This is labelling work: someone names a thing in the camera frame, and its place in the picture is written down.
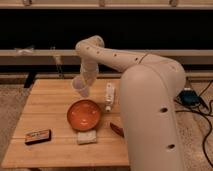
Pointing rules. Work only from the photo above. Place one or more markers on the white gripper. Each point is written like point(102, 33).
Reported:
point(89, 72)

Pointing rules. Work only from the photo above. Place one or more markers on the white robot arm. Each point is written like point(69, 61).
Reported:
point(148, 85)

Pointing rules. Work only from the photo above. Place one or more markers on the orange ceramic bowl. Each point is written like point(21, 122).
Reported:
point(83, 115)

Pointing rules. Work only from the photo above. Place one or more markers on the white tube bottle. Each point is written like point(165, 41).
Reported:
point(109, 97)

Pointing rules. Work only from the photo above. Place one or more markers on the wooden table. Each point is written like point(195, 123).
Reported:
point(46, 108)

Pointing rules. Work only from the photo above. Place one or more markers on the pale green sponge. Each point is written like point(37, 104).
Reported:
point(86, 137)

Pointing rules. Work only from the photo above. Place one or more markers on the dark red small object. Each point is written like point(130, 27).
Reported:
point(117, 129)

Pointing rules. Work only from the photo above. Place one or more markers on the crumpled plastic on ledge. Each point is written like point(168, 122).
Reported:
point(24, 51)

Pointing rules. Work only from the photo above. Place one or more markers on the blue device on floor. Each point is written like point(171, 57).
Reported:
point(189, 97)

